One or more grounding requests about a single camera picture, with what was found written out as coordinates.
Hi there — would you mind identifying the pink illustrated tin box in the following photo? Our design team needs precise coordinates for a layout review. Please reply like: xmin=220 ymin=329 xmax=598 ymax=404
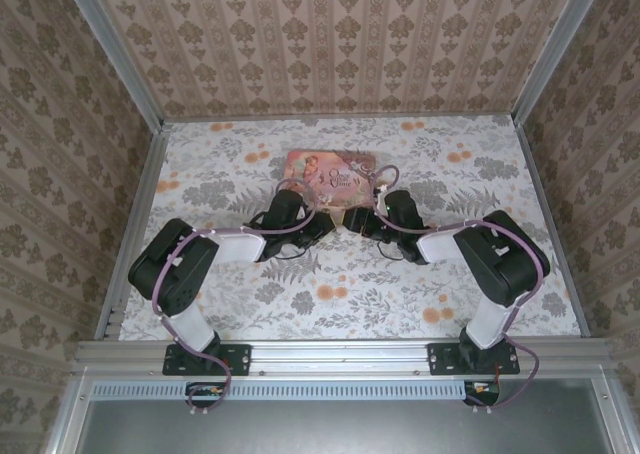
xmin=277 ymin=147 xmax=382 ymax=221

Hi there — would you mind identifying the black connector board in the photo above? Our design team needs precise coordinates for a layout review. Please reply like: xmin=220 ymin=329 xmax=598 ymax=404
xmin=185 ymin=381 xmax=227 ymax=408
xmin=462 ymin=380 xmax=502 ymax=407

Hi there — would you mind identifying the grey metal sheet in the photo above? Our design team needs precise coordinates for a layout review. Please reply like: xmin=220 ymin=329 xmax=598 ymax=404
xmin=78 ymin=378 xmax=610 ymax=454

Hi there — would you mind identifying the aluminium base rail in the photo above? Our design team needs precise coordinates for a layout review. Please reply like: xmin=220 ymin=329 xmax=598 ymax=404
xmin=73 ymin=337 xmax=615 ymax=376

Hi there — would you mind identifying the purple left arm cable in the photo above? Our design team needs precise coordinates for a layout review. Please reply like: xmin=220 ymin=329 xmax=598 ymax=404
xmin=149 ymin=176 xmax=321 ymax=418

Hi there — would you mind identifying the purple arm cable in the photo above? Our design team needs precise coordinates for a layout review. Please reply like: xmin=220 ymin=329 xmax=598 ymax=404
xmin=149 ymin=176 xmax=321 ymax=418
xmin=369 ymin=165 xmax=552 ymax=416

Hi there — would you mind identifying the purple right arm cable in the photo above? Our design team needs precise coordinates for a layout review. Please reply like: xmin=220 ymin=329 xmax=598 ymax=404
xmin=369 ymin=165 xmax=552 ymax=416

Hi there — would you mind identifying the aluminium side rail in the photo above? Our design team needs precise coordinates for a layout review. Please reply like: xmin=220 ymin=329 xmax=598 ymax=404
xmin=93 ymin=122 xmax=172 ymax=341
xmin=514 ymin=115 xmax=593 ymax=338

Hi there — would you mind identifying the slotted grey cable duct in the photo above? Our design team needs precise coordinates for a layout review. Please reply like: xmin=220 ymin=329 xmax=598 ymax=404
xmin=91 ymin=379 xmax=502 ymax=401

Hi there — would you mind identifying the aluminium frame post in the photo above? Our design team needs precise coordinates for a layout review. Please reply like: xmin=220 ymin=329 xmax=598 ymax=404
xmin=58 ymin=0 xmax=167 ymax=128
xmin=511 ymin=0 xmax=615 ymax=126

